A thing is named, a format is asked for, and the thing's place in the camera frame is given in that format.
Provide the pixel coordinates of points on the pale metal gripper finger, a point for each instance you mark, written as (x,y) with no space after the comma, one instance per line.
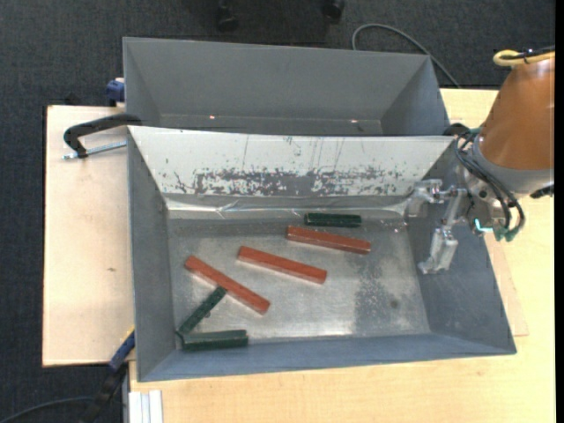
(442,249)
(424,197)

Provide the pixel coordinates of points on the dark green flat block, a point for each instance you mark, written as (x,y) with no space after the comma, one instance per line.
(215,340)
(332,219)
(202,309)

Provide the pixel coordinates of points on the red-brown flat block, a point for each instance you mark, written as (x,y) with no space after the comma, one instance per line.
(227,284)
(328,239)
(282,264)

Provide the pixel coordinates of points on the grey metal bin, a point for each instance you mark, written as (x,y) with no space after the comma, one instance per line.
(282,183)

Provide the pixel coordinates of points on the black cylinder on white bracket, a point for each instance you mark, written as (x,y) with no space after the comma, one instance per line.
(543,190)

